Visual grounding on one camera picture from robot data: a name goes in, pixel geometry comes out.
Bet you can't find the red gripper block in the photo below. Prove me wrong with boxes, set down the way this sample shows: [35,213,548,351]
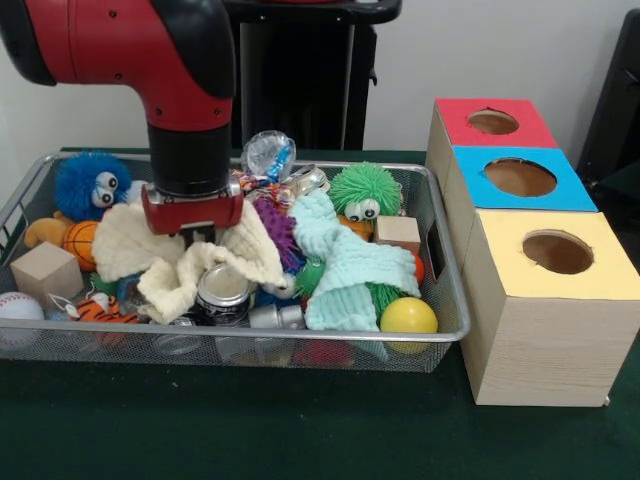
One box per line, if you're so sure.
[140,180,246,249]

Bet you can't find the cream knitted cloth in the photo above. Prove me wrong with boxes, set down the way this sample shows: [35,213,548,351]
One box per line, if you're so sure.
[92,199,287,325]

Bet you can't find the multicolour knotted rag cloth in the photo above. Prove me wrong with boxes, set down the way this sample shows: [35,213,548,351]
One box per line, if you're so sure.
[232,169,297,207]

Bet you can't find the shallow silver mesh bin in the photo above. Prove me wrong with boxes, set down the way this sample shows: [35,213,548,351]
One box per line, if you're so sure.
[0,152,472,374]

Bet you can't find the wooden box with three holes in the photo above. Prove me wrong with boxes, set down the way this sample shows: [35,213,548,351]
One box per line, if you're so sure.
[424,98,640,409]

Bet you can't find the crushed black drink can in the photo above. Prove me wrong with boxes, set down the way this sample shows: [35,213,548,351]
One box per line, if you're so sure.
[193,263,254,326]

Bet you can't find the purple spiky rubber ball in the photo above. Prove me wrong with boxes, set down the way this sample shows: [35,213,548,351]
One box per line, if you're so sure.
[252,197,302,274]

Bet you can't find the blue spiky rubber ball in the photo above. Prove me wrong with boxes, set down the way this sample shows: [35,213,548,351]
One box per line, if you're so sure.
[53,151,134,222]

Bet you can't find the mint green knitted cloth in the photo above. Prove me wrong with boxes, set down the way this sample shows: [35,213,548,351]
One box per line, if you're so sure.
[288,191,421,332]

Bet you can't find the green spiky ball with eyes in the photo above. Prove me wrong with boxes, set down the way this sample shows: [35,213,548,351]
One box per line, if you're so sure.
[328,161,402,224]

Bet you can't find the white baseball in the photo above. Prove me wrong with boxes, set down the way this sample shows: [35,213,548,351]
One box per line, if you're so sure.
[0,292,45,351]

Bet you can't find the small wooden cube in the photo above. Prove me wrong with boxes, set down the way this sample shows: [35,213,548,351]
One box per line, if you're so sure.
[374,215,422,256]

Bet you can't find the yellow plastic ball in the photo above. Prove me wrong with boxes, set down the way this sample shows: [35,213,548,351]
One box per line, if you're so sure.
[379,295,439,354]

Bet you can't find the dark green side table cloth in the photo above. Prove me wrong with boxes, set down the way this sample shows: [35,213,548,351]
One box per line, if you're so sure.
[589,159,640,214]

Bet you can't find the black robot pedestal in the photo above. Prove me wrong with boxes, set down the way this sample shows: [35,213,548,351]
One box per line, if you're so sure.
[222,0,404,151]

